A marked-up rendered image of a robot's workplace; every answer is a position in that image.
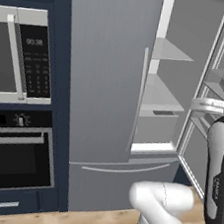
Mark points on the grey freezer drawer front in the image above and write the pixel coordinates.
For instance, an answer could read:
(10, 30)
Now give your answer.
(107, 189)

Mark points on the navy cupboard column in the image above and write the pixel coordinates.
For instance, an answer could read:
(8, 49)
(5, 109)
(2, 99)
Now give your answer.
(57, 77)

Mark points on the silver microwave oven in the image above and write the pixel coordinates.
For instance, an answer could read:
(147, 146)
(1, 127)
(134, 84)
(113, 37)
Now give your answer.
(34, 58)

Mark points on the grey closed fridge door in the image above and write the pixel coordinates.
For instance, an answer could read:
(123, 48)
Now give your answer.
(105, 76)

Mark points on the white fridge crisper drawer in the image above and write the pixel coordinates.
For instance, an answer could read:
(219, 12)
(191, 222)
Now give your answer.
(155, 129)

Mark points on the silver oven knob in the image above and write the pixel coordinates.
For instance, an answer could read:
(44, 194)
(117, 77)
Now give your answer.
(21, 120)

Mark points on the small glass fridge shelf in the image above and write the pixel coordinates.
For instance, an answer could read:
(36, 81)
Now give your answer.
(167, 51)

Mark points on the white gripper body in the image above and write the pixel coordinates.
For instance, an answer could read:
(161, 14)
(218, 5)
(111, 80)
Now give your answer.
(208, 105)

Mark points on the navy drawer front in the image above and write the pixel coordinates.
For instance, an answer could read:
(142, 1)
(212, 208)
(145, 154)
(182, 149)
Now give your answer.
(6, 203)

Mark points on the black built-in oven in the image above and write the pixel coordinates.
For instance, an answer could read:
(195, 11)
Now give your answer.
(11, 161)

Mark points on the grey fridge door bin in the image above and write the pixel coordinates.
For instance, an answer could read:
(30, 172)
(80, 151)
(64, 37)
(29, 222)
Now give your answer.
(220, 85)

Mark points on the grey fridge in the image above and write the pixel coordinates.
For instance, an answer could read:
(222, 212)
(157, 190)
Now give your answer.
(180, 26)

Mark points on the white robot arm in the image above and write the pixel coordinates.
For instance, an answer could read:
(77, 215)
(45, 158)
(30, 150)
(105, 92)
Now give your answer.
(168, 207)

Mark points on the large glass fridge shelf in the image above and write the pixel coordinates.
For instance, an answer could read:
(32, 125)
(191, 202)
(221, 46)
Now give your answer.
(159, 93)

